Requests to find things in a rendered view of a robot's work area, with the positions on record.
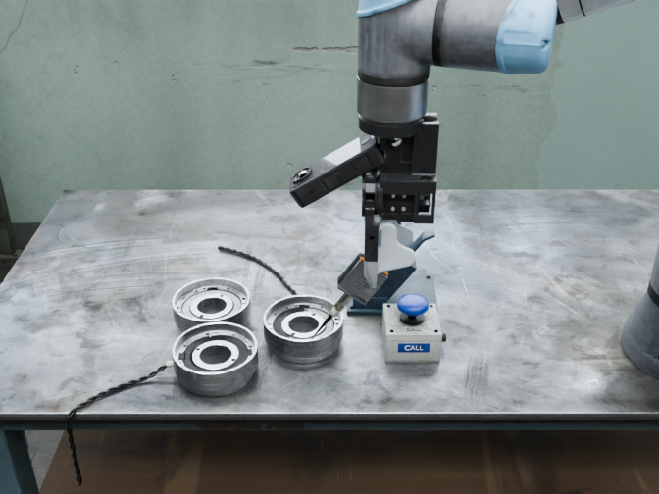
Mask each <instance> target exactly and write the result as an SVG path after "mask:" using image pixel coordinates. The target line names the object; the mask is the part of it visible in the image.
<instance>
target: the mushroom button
mask: <svg viewBox="0 0 659 494"><path fill-rule="evenodd" d="M397 308H398V310H399V311H400V312H401V313H403V314H405V315H408V318H409V319H415V318H416V317H417V316H419V315H422V314H424V313H425V312H426V311H427V310H428V309H429V302H428V300H427V299H426V298H425V297H424V296H422V295H419V294H413V293H410V294H405V295H403V296H401V297H400V298H399V299H398V301H397Z"/></svg>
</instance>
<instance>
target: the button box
mask: <svg viewBox="0 0 659 494"><path fill-rule="evenodd" d="M382 338H383V348H384V357H385V362H386V363H440V353H441V342H445V341H446V333H445V332H441V327H440V322H439V318H438V313H437V308H436V304H429V309H428V310H427V311H426V312H425V313H424V314H422V315H419V316H417V317H416V318H415V319H409V318H408V315H405V314H403V313H401V312H400V311H399V310H398V308H397V304H383V312H382Z"/></svg>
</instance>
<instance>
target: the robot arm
mask: <svg viewBox="0 0 659 494"><path fill-rule="evenodd" d="M633 1H636V0H359V10H358V11H357V17H359V22H358V76H357V112H358V113H359V122H358V126H359V129H360V130H361V131H363V132H364V133H365V134H363V135H362V136H360V137H358V138H356V139H355V140H353V141H351V142H349V143H348V144H346V145H344V146H342V147H341V148H339V149H337V150H335V151H334V152H332V153H330V154H328V155H327V156H325V157H323V158H322V159H321V160H319V161H317V162H315V163H314V164H312V165H310V166H307V167H306V168H304V169H302V170H300V171H299V172H297V173H295V174H294V175H293V176H292V177H291V179H290V189H289V193H290V195H291V196H292V197H293V199H294V200H295V202H296V203H297V204H298V206H299V207H301V208H304V207H306V206H308V205H309V204H311V203H313V202H316V201H317V200H319V199H320V198H322V197H324V196H326V195H327V194H329V193H331V192H333V191H334V190H335V189H337V188H339V187H341V186H343V185H344V184H346V183H348V182H350V181H352V180H353V179H355V178H357V177H359V176H361V177H362V217H365V235H364V277H365V279H366V280H367V281H368V283H369V285H370V286H371V288H377V274H379V273H380V272H387V271H391V270H396V269H401V268H406V267H409V266H411V265H413V263H414V262H415V259H416V255H415V252H414V251H413V250H412V249H410V248H408V247H405V246H406V245H408V244H410V243H411V242H412V240H413V232H412V230H410V229H408V228H406V227H404V226H402V225H399V224H398V223H397V222H396V220H399V221H400V222H413V223H428V224H434V211H435V198H436V185H437V181H436V162H437V148H438V135H439V121H438V119H437V113H427V106H428V90H429V76H430V66H438V67H446V68H456V69H467V70H478V71H488V72H499V73H504V74H509V75H512V74H541V73H543V72H544V71H545V70H546V69H547V67H548V65H549V61H550V56H551V51H552V45H553V38H554V32H555V26H556V25H558V24H562V23H565V22H569V21H572V20H575V19H578V18H582V17H585V16H588V15H591V14H595V13H598V12H601V11H604V10H608V9H611V8H614V7H617V6H621V5H624V4H627V3H630V2H633ZM430 194H432V204H431V214H419V213H428V212H429V208H430ZM379 223H380V224H379ZM621 346H622V349H623V351H624V353H625V355H626V356H627V358H628V359H629V360H630V361H631V362H632V363H633V364H634V365H635V366H636V367H637V368H639V369H640V370H641V371H643V372H645V373H647V374H648V375H650V376H652V377H654V378H656V379H658V380H659V243H658V248H657V252H656V256H655V260H654V264H653V268H652V272H651V276H650V280H649V284H648V287H647V291H646V293H645V294H644V295H643V297H642V298H641V299H640V301H639V302H638V304H637V305H636V306H635V308H634V310H633V311H632V313H631V314H630V315H629V316H628V318H627V319H626V321H625V324H624V327H623V332H622V336H621Z"/></svg>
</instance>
